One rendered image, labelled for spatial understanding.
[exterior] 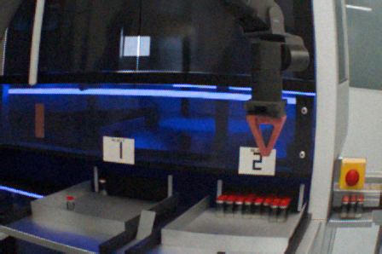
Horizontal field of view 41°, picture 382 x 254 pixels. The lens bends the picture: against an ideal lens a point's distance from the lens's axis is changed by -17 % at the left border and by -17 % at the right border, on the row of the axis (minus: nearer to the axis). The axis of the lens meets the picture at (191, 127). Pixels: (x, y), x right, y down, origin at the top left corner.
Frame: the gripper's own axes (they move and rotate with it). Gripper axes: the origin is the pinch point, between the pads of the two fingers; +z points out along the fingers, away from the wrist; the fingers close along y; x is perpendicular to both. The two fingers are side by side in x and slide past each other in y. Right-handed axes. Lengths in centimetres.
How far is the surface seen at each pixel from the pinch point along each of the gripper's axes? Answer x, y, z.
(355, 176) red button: -18.7, 23.3, 9.2
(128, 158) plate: 38.2, 26.9, 8.6
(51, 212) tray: 48, 1, 18
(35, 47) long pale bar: 65, 21, -20
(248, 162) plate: 9.1, 26.8, 7.6
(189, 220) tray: 19.8, 17.9, 19.9
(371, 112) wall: -31, 486, 42
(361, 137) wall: -19, 485, 70
